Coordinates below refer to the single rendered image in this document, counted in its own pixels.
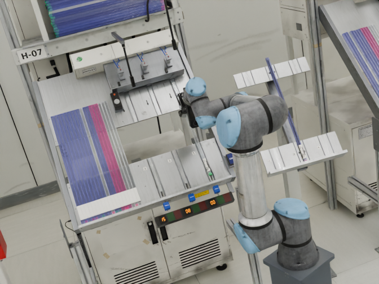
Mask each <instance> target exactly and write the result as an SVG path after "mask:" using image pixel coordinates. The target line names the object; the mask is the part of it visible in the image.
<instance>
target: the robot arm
mask: <svg viewBox="0 0 379 284"><path fill-rule="evenodd" d="M183 91H184V92H181V93H178V94H177V101H178V103H179V109H180V111H179V112H178V114H179V116H180V117H183V118H186V115H188V121H189V126H190V127H192V128H196V127H199V128H200V129H202V130H205V129H208V128H211V127H213V126H215V125H216V128H217V135H218V137H219V138H218V139H219V141H220V143H221V144H222V146H223V147H225V148H227V150H228V151H229V152H230V153H232V156H233V163H234V167H235V174H236V181H237V187H238V191H239V198H240V204H241V212H240V213H239V215H238V219H239V223H236V224H234V226H233V228H234V231H235V233H236V236H237V238H238V240H239V242H240V244H241V245H242V247H243V249H244V250H245V251H246V252H247V253H249V254H254V253H256V252H260V251H262V250H265V249H267V248H269V247H272V246H274V245H277V244H279V245H278V248H277V253H276V255H277V261H278V263H279V264H280V265H281V266H282V267H284V268H286V269H289V270H305V269H309V268H311V267H313V266H314V265H315V264H316V263H317V262H318V261H319V250H318V248H317V246H316V244H315V242H314V240H313V239H312V234H311V225H310V213H309V210H308V207H307V204H305V203H304V202H303V201H301V200H299V199H296V198H283V199H280V200H278V201H276V202H275V204H274V209H273V210H270V209H269V208H267V205H266V196H265V188H264V183H263V175H262V167H261V159H260V154H259V149H260V148H261V147H262V145H263V139H262V137H263V136H265V135H268V134H271V133H273V132H275V131H277V130H278V129H280V128H281V127H282V126H283V125H284V123H285V122H286V120H287V118H288V106H287V104H286V102H285V101H284V100H283V99H282V98H281V97H279V96H276V95H265V96H262V97H258V96H248V94H247V93H246V92H244V91H242V92H236V93H234V94H232V95H228V96H225V97H222V98H219V99H216V100H212V101H210V100H209V98H208V95H207V93H206V83H205V81H204V80H203V79H202V78H200V77H193V78H191V79H190V80H189V81H188V82H187V84H186V87H184V88H183ZM178 98H179V99H178Z"/></svg>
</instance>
